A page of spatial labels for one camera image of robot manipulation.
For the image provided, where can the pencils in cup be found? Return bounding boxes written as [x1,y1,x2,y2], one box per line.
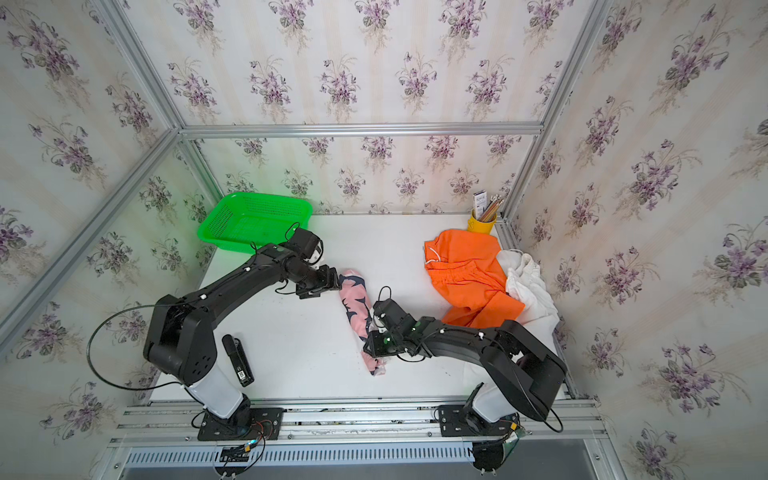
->
[472,191,504,223]

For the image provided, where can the small green-lit circuit board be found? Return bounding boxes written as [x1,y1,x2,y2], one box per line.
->
[218,444,252,464]

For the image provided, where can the white cloth garment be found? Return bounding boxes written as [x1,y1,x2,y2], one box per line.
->
[496,250,560,352]

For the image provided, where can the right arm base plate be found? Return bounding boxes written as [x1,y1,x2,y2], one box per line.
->
[434,404,513,437]

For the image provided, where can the yellow pen cup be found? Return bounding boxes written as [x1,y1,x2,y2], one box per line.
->
[467,213,497,235]

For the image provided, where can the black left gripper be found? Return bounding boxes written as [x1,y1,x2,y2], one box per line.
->
[287,262,346,301]

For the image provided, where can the green plastic basket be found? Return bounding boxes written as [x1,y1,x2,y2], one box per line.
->
[197,192,313,254]

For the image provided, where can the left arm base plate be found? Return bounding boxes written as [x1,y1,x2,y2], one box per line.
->
[197,408,284,442]

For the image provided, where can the aluminium front rail frame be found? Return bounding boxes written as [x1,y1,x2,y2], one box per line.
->
[94,398,625,479]

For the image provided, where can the black remote-like device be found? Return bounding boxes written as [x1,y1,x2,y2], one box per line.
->
[222,334,254,387]

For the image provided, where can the orange shorts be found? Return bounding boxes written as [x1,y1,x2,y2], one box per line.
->
[424,229,525,329]

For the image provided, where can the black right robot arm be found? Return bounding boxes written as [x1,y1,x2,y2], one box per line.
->
[363,299,567,436]

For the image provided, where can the pink shark print shorts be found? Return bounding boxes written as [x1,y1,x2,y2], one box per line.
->
[339,270,386,376]

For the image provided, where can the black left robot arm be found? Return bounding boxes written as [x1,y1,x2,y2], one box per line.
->
[86,228,341,428]

